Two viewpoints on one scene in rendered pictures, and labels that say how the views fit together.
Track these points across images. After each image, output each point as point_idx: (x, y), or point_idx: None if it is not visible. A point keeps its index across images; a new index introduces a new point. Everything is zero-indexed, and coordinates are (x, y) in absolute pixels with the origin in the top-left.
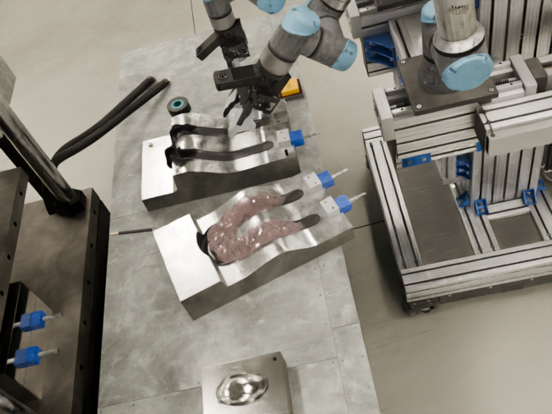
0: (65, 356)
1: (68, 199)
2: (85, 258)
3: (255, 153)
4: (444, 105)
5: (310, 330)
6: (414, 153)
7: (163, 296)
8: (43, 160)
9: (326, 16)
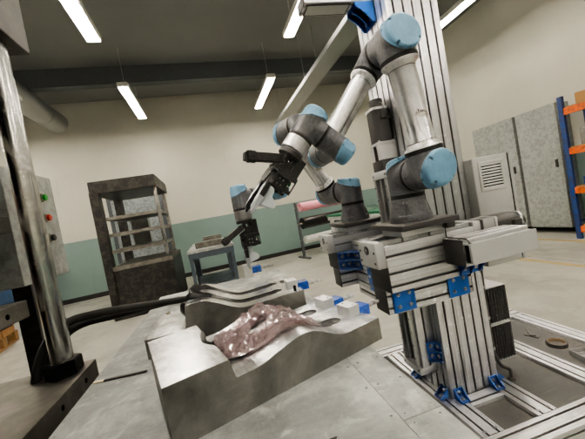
0: None
1: (63, 355)
2: (44, 413)
3: (265, 295)
4: (422, 222)
5: (371, 428)
6: (405, 286)
7: (136, 428)
8: (54, 297)
9: None
